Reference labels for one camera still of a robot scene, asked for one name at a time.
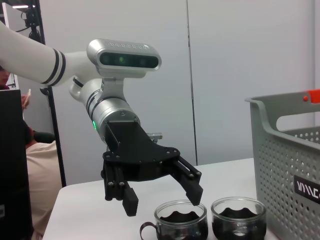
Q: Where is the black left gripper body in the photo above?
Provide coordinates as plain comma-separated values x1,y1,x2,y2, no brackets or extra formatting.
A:
102,121,181,181

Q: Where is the glass teacup black holder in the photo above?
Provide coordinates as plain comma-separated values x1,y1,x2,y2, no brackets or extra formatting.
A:
210,196,267,240
139,199,209,240

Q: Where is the person in beige shirt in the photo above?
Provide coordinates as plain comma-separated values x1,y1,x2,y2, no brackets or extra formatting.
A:
24,124,63,238

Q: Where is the orange bin carry handle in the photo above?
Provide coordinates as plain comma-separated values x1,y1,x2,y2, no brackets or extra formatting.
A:
302,89,320,105

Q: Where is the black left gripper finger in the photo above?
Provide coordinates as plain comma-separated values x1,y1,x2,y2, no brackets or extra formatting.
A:
169,156,204,206
100,159,140,217

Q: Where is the grey perforated storage bin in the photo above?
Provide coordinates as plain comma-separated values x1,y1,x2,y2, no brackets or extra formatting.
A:
244,91,320,240

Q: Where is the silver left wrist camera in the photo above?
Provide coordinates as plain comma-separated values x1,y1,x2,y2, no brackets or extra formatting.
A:
86,38,163,80

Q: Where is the black stand pole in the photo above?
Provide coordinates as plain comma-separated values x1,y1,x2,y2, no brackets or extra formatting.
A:
21,0,67,187

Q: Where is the person holding phone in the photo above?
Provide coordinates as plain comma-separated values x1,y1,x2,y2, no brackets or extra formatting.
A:
0,65,32,111

